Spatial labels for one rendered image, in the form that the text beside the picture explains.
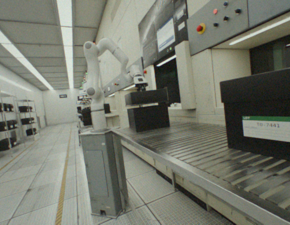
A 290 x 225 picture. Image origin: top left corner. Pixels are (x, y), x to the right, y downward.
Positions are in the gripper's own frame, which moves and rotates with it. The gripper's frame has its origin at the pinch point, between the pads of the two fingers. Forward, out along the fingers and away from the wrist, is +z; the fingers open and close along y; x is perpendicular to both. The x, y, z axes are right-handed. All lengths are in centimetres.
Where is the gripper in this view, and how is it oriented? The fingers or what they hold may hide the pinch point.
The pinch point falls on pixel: (143, 89)
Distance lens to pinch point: 129.9
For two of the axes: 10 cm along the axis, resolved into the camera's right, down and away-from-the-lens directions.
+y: 9.6, -1.4, 2.6
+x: -1.0, 6.8, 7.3
